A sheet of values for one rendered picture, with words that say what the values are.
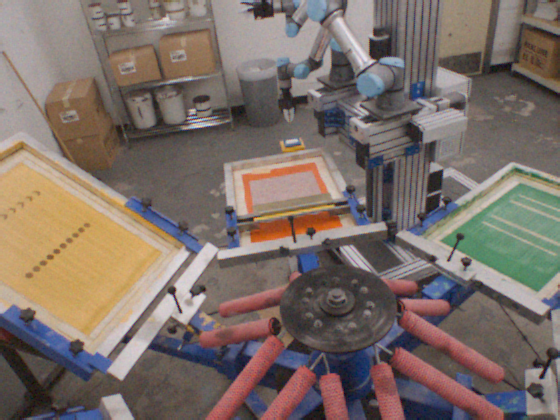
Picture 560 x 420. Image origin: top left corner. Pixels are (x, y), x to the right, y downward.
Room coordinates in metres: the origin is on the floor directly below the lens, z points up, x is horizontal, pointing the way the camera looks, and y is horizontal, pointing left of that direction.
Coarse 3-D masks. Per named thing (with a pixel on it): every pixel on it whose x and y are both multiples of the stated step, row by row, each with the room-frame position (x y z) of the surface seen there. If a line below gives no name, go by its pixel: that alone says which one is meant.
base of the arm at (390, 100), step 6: (390, 90) 2.05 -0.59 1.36; (396, 90) 2.05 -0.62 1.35; (402, 90) 2.08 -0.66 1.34; (378, 96) 2.10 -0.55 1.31; (384, 96) 2.06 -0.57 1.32; (390, 96) 2.05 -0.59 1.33; (396, 96) 2.05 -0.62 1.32; (402, 96) 2.06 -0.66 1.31; (378, 102) 2.08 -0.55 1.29; (384, 102) 2.05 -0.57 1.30; (390, 102) 2.04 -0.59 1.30; (396, 102) 2.04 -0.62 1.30; (402, 102) 2.05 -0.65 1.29; (378, 108) 2.07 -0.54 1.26; (384, 108) 2.05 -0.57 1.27; (390, 108) 2.03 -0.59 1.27; (396, 108) 2.03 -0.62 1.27; (402, 108) 2.04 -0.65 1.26
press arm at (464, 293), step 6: (462, 288) 1.15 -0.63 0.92; (468, 288) 1.14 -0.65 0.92; (462, 294) 1.12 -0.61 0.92; (468, 294) 1.14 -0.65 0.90; (456, 300) 1.10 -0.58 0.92; (462, 300) 1.12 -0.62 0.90; (450, 312) 1.08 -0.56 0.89; (444, 318) 1.06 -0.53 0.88; (408, 342) 0.94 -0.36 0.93; (414, 342) 0.95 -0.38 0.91; (420, 342) 0.97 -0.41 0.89; (402, 348) 0.92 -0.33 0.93; (408, 348) 0.93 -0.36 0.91; (414, 348) 0.95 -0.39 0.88
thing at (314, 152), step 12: (276, 156) 2.23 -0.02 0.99; (288, 156) 2.22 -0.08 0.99; (300, 156) 2.22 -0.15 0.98; (312, 156) 2.22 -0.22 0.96; (324, 156) 2.16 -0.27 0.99; (228, 168) 2.17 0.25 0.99; (240, 168) 2.20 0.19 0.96; (336, 168) 2.01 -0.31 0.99; (228, 180) 2.04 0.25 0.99; (336, 180) 1.90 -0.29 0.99; (228, 192) 1.92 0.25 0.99; (228, 204) 1.81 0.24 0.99; (276, 240) 1.49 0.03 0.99
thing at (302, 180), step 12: (288, 168) 2.14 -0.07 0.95; (300, 168) 2.12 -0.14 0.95; (312, 168) 2.11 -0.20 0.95; (288, 180) 2.02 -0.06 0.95; (300, 180) 2.00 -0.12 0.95; (312, 180) 1.98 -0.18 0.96; (288, 192) 1.90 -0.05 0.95; (300, 192) 1.89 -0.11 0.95; (312, 192) 1.87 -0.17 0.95; (324, 192) 1.86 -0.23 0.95; (300, 216) 1.69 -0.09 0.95; (312, 216) 1.67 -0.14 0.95; (324, 216) 1.66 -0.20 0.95; (336, 216) 1.65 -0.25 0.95; (300, 228) 1.60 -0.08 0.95; (324, 228) 1.57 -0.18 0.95
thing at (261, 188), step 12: (276, 168) 2.15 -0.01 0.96; (252, 180) 2.07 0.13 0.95; (264, 180) 2.05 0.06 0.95; (276, 180) 2.03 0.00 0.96; (252, 192) 1.95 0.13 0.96; (264, 192) 1.93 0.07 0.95; (276, 192) 1.92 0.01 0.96; (252, 204) 1.84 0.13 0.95; (264, 228) 1.63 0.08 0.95; (276, 228) 1.62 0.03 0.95; (288, 228) 1.61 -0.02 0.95; (252, 240) 1.56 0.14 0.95; (264, 240) 1.55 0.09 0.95
